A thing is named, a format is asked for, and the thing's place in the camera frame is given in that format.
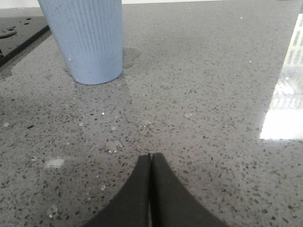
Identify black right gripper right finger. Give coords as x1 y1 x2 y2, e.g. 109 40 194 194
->
150 153 227 227

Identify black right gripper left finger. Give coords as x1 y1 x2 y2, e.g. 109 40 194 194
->
84 155 151 227

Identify light blue ribbed cup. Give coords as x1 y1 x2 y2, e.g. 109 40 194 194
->
38 0 123 85

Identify black glass gas stove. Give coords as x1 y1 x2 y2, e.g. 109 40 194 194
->
0 16 49 66

